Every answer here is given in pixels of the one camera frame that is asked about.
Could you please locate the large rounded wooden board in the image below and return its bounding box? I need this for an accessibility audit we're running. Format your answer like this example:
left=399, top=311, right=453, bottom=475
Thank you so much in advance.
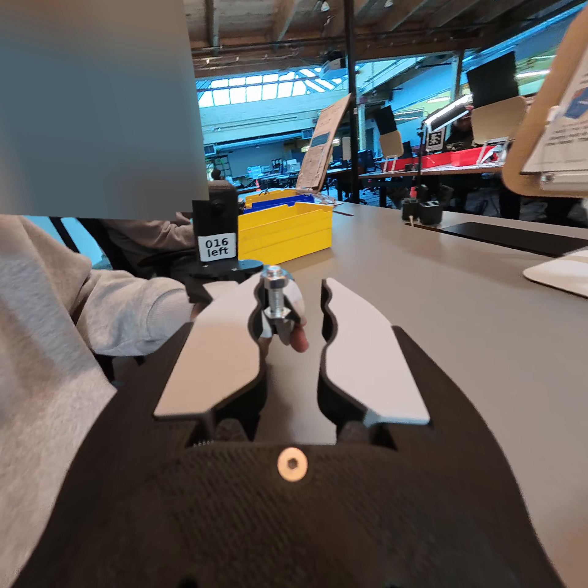
left=472, top=96, right=526, bottom=143

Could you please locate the grey desk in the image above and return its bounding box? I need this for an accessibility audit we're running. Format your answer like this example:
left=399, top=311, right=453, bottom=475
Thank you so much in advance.
left=255, top=202, right=588, bottom=588

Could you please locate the yellow plastic bin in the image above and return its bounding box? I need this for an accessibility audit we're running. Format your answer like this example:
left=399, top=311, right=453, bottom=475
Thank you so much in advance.
left=245, top=190, right=299, bottom=207
left=238, top=201, right=334, bottom=266

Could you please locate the blue plastic bin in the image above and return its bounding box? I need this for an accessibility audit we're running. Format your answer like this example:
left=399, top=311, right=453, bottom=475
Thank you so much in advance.
left=252, top=193, right=316, bottom=213

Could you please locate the person's left forearm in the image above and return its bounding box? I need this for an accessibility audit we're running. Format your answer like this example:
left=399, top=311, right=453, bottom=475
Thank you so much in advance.
left=69, top=271, right=194, bottom=356

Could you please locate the metal bolt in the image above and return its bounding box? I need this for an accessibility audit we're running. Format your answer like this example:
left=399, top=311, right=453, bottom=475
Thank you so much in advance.
left=262, top=266, right=291, bottom=321

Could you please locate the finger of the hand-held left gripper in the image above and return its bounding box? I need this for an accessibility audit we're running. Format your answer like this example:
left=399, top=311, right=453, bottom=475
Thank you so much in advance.
left=277, top=284, right=307, bottom=346
left=206, top=280, right=275, bottom=339

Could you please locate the black office chair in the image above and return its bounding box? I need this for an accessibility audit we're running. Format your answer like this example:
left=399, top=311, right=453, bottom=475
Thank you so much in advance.
left=48, top=216, right=194, bottom=278

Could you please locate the person's left hand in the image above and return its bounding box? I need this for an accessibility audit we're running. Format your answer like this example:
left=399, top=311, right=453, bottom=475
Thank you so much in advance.
left=190, top=301, right=310, bottom=357

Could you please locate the black lamp pole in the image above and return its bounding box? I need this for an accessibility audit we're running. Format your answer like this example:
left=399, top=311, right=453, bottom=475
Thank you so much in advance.
left=416, top=129, right=428, bottom=203

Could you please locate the person's grey hoodie torso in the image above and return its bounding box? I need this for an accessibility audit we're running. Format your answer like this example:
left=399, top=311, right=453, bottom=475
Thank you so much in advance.
left=0, top=215, right=118, bottom=588

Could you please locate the long wooden table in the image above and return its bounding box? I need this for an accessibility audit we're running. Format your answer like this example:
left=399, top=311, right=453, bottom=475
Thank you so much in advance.
left=358, top=164, right=503, bottom=177

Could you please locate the wooden document board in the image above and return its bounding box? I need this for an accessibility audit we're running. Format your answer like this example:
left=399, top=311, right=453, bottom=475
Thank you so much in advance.
left=502, top=0, right=588, bottom=199

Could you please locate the black steel column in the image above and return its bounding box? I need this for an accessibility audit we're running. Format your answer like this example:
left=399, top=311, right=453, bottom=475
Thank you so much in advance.
left=342, top=0, right=362, bottom=204

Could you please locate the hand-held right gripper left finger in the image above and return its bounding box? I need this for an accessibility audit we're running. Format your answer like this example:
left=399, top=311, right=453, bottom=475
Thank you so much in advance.
left=153, top=276, right=268, bottom=423

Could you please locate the printed instruction sheet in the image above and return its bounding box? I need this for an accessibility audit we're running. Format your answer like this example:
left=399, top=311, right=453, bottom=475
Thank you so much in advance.
left=520, top=60, right=588, bottom=177

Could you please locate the LED light bar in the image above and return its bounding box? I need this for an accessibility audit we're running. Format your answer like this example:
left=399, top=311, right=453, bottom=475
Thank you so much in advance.
left=423, top=94, right=474, bottom=131

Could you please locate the white document stand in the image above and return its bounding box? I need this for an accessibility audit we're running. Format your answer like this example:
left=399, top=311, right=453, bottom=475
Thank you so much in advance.
left=523, top=168, right=588, bottom=298

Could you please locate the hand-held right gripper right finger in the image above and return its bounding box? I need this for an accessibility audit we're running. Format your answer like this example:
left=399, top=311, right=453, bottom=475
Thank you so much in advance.
left=317, top=278, right=431, bottom=428

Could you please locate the brown document board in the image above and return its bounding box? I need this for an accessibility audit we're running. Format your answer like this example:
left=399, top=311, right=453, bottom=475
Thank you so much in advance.
left=296, top=93, right=352, bottom=194

